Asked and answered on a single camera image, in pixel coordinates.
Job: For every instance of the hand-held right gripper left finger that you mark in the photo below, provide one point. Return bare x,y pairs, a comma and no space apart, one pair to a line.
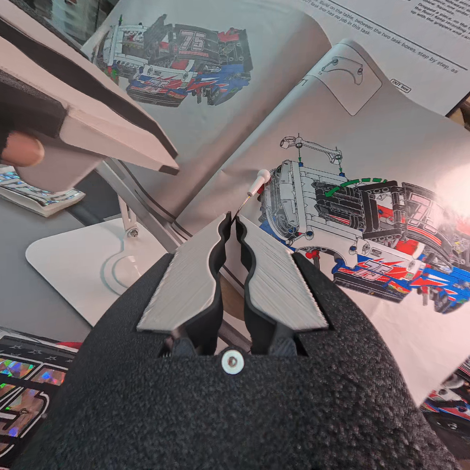
180,286

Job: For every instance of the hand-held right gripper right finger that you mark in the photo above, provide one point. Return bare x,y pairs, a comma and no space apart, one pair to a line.
282,290

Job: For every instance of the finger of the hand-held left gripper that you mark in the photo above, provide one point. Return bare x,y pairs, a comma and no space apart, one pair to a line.
44,69
110,147

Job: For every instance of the white book stand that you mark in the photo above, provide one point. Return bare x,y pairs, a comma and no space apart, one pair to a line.
73,257

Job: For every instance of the toy car instruction booklet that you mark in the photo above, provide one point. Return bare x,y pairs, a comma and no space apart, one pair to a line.
220,121

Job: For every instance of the brick-built toy race car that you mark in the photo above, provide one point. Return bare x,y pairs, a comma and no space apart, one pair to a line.
22,385

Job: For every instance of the person's left hand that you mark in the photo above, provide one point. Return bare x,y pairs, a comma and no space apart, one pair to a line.
22,150

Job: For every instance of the holographic sticker sheet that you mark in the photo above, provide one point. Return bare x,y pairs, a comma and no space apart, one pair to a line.
44,202

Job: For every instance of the toy race car set box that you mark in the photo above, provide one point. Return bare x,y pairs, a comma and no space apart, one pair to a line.
451,407

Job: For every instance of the printed paper sheet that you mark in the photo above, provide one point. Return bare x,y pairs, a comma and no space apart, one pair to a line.
404,44

